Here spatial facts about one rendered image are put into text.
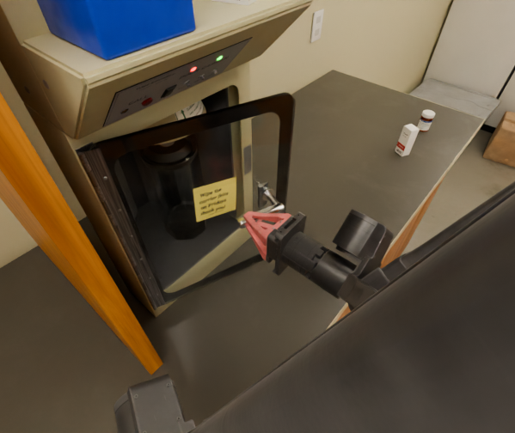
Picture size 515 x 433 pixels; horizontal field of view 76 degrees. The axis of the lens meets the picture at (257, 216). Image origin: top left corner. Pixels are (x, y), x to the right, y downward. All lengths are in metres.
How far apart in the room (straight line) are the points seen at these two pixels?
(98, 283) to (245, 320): 0.38
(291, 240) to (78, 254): 0.29
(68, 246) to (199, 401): 0.42
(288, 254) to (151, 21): 0.35
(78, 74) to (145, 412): 0.28
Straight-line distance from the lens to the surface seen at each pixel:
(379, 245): 0.48
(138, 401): 0.33
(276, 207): 0.58
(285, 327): 0.75
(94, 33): 0.32
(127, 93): 0.37
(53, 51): 0.37
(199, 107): 0.60
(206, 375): 0.72
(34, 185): 0.35
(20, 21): 0.41
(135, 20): 0.33
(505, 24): 3.33
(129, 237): 0.56
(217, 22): 0.39
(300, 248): 0.50
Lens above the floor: 1.62
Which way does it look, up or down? 47 degrees down
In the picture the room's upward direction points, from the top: straight up
